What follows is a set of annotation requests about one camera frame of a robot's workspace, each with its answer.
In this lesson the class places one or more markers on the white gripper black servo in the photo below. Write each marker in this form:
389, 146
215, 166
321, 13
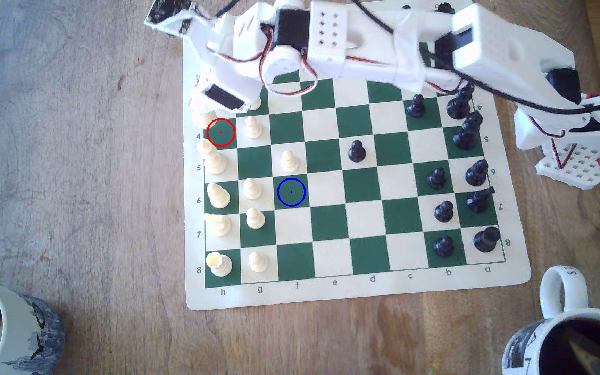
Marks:
224, 97

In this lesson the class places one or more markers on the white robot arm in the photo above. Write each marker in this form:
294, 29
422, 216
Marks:
435, 47

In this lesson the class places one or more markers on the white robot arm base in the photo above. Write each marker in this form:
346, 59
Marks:
571, 151

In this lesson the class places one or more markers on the tall white chess piece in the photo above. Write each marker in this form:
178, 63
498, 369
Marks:
212, 159

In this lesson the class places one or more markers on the green white chess mat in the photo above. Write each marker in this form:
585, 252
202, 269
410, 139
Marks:
352, 234

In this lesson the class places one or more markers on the tall black chess piece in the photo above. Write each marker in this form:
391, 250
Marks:
466, 134
459, 106

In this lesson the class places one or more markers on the white pawn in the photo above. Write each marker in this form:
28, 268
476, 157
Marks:
254, 106
290, 161
253, 127
254, 218
258, 262
252, 188

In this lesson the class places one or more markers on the white bishop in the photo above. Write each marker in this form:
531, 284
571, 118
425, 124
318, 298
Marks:
218, 196

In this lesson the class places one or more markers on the white knight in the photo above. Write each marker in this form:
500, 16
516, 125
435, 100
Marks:
219, 225

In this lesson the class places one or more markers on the black pawn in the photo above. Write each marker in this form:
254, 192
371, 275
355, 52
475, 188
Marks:
357, 151
436, 179
415, 106
443, 212
443, 246

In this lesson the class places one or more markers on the white rook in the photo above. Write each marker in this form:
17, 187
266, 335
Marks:
218, 264

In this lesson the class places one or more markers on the black bishop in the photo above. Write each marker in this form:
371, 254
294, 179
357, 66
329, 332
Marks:
476, 174

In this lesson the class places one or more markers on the black knight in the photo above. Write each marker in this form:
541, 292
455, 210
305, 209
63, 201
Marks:
479, 201

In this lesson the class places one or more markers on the empty printed mug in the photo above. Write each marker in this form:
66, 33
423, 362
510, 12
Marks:
13, 333

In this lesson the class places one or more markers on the black rook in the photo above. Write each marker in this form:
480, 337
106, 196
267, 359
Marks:
486, 240

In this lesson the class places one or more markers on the printed mug with coffee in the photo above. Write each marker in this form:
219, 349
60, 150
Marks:
565, 333

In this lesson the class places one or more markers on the black camera circuit board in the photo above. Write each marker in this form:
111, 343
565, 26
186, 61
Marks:
170, 15

